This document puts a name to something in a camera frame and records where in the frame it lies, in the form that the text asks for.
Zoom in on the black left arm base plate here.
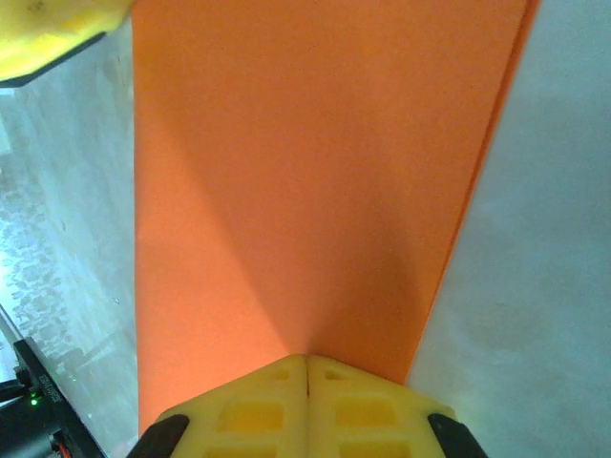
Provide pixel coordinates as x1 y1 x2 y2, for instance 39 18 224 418
0 336 104 458

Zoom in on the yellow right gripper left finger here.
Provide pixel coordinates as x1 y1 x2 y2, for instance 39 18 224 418
136 353 307 458

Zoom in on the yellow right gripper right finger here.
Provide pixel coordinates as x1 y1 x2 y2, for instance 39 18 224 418
305 353 487 458

